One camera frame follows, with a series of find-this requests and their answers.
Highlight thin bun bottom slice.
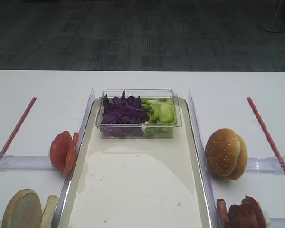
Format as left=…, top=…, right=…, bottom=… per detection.
left=39, top=195, right=58, bottom=228

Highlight green lettuce pieces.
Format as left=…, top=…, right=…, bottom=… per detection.
left=142, top=97, right=176, bottom=138

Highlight rear tomato slice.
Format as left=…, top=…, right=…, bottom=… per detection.
left=63, top=132, right=79, bottom=176

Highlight tomato slice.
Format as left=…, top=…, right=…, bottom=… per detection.
left=49, top=131, right=72, bottom=172
left=63, top=132, right=79, bottom=176

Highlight front tomato slice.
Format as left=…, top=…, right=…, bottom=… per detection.
left=49, top=131, right=72, bottom=172

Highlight stacked dark meat slices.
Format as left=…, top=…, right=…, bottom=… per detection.
left=228, top=195, right=266, bottom=228

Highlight clear plastic food container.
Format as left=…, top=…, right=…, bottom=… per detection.
left=95, top=89, right=182, bottom=138

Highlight shredded purple cabbage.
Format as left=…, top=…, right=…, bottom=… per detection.
left=100, top=91, right=150, bottom=138

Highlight white metal tray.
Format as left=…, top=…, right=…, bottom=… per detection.
left=59, top=98, right=211, bottom=228

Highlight front sesame bun top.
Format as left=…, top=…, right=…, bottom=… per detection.
left=205, top=128, right=241, bottom=176

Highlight sesame bun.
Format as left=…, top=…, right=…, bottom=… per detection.
left=228, top=134, right=248, bottom=181
left=205, top=128, right=241, bottom=176

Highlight rear sesame bun top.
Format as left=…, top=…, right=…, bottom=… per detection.
left=228, top=134, right=248, bottom=181

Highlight left red tape strip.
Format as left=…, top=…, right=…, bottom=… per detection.
left=0, top=97, right=37, bottom=161

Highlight red tape strip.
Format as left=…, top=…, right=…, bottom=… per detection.
left=247, top=97, right=285, bottom=175
left=0, top=97, right=37, bottom=161

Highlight right upper clear crossbar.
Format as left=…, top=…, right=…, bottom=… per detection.
left=245, top=157, right=285, bottom=174

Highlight single red sausage slice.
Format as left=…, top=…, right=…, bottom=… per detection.
left=216, top=199, right=230, bottom=228

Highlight right long clear divider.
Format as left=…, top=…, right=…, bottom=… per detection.
left=188, top=90, right=221, bottom=228

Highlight long clear divider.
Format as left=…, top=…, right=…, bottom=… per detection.
left=51, top=88, right=95, bottom=228
left=188, top=90, right=221, bottom=228

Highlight left long clear divider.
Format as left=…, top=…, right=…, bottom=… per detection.
left=51, top=88, right=95, bottom=228

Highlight left upper clear crossbar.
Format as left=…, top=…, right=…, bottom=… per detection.
left=0, top=155, right=54, bottom=171

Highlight large bun bottom half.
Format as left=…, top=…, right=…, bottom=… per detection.
left=1, top=189, right=42, bottom=228

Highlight right red tape strip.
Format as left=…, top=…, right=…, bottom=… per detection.
left=247, top=97, right=285, bottom=175

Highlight white floor stand base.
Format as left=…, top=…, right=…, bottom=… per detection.
left=259, top=0, right=285, bottom=33

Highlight right lower clear crossbar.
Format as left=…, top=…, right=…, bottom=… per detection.
left=269, top=218, right=285, bottom=228

